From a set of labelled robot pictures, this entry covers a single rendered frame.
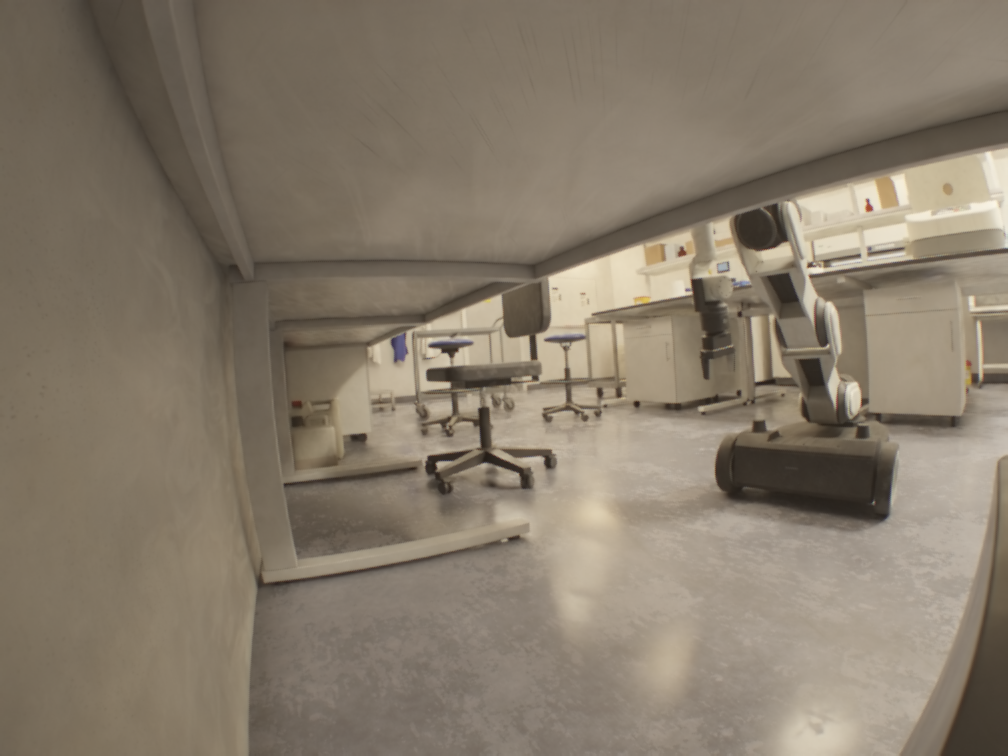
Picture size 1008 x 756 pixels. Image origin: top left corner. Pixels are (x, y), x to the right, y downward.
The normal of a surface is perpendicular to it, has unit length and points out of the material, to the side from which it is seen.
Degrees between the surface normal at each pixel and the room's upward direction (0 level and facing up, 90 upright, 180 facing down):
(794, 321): 146
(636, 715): 0
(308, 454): 89
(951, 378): 90
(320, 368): 90
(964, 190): 105
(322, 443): 91
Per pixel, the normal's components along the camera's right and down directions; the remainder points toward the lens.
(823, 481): -0.83, 0.07
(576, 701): -0.07, -1.00
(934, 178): -0.84, 0.33
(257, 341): 0.45, 0.00
